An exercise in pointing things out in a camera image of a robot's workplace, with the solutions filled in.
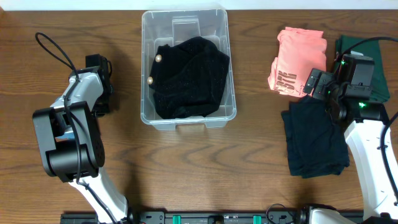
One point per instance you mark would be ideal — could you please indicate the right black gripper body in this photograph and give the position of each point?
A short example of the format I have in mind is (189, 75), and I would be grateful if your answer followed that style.
(326, 84)

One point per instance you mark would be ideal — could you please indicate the dark navy folded garment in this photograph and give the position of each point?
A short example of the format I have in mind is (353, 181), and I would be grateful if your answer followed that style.
(315, 144)

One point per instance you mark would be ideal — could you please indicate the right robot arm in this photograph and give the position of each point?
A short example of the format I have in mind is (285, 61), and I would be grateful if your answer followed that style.
(366, 130)

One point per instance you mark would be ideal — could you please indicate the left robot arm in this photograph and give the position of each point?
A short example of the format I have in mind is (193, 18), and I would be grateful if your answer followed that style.
(70, 143)

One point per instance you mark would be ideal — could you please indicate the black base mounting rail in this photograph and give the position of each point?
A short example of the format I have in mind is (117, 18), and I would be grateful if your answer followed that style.
(204, 218)

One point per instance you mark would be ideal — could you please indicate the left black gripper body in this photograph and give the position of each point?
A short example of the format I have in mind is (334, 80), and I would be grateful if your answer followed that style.
(101, 101)

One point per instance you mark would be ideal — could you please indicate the clear plastic storage bin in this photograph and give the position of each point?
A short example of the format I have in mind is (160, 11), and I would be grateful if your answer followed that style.
(172, 28)

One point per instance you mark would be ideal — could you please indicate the pink folded printed shirt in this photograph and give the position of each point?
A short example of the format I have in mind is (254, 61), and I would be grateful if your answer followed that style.
(300, 51)

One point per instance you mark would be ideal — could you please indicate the black knit cardigan gold buttons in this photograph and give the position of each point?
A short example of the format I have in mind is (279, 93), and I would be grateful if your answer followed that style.
(188, 79)

